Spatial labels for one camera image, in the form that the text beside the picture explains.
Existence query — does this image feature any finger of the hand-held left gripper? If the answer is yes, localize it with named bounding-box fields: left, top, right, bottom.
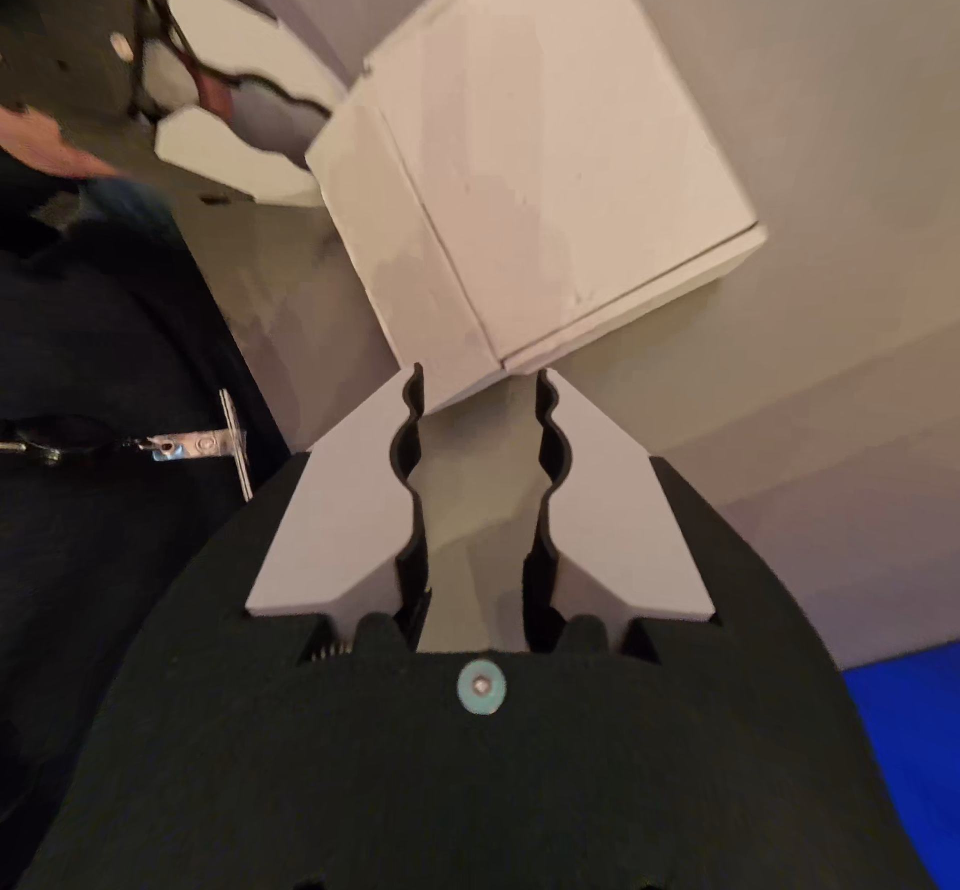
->
left=153, top=104, right=325, bottom=209
left=165, top=0, right=351, bottom=116

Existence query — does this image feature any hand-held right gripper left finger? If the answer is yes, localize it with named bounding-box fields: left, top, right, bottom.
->
left=245, top=363, right=432, bottom=630

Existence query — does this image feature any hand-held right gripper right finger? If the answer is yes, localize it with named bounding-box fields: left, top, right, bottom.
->
left=522, top=368, right=718, bottom=630

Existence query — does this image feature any white cardboard box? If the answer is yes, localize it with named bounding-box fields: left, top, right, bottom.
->
left=305, top=0, right=768, bottom=416

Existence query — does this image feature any blue plastic bin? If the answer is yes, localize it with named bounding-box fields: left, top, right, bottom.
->
left=840, top=638, right=960, bottom=890

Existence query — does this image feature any person's left hand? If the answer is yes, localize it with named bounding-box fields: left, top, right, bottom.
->
left=0, top=106, right=123, bottom=180

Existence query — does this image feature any person's dark clothing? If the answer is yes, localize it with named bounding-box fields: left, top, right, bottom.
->
left=0, top=155, right=294, bottom=831

